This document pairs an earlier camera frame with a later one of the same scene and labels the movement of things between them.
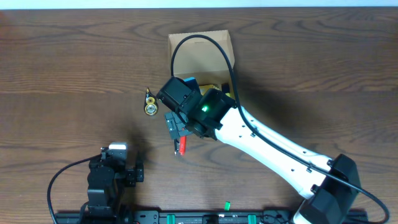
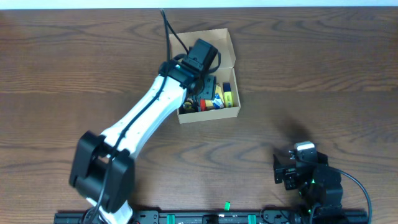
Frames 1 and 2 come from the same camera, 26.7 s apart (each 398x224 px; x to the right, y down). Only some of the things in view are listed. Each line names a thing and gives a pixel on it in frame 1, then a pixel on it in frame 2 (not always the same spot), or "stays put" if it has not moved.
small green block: (227, 206) stays put
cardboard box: (201, 58) stays put
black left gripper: (135, 175) -> (211, 88)
